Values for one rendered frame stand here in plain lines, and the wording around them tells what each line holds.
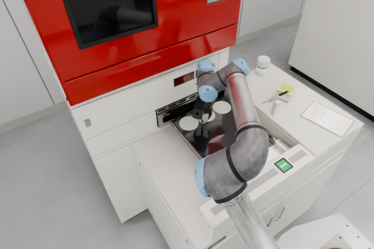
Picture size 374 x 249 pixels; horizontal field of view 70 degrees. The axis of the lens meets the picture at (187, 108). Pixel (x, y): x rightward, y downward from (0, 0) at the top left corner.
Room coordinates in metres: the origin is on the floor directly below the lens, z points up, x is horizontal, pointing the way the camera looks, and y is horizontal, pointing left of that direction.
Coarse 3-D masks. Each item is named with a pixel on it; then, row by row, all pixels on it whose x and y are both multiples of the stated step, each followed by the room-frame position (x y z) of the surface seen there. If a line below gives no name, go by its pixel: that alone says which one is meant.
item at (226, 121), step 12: (216, 120) 0.96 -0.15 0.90; (228, 120) 0.96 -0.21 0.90; (192, 132) 0.88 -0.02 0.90; (204, 132) 0.88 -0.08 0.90; (216, 132) 0.88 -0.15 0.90; (228, 132) 0.87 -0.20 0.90; (192, 144) 0.81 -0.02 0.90; (204, 144) 0.80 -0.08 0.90; (216, 144) 0.80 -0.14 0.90; (228, 144) 0.80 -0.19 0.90; (204, 156) 0.73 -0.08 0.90
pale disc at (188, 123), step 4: (188, 116) 0.99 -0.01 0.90; (180, 120) 0.97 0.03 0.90; (184, 120) 0.97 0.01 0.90; (188, 120) 0.96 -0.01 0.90; (192, 120) 0.96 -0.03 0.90; (196, 120) 0.96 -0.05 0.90; (180, 124) 0.93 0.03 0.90; (184, 124) 0.93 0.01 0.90; (188, 124) 0.93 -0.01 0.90; (192, 124) 0.93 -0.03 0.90; (196, 124) 0.93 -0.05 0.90; (184, 128) 0.91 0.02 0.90; (188, 128) 0.91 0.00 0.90; (192, 128) 0.91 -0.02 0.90
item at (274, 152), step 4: (272, 148) 0.78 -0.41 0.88; (276, 148) 0.78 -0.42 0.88; (268, 152) 0.76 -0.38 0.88; (272, 152) 0.76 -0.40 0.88; (276, 152) 0.76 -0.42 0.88; (280, 152) 0.76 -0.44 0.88; (268, 156) 0.74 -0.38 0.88; (272, 156) 0.74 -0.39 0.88; (276, 156) 0.74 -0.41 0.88; (268, 160) 0.72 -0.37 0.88
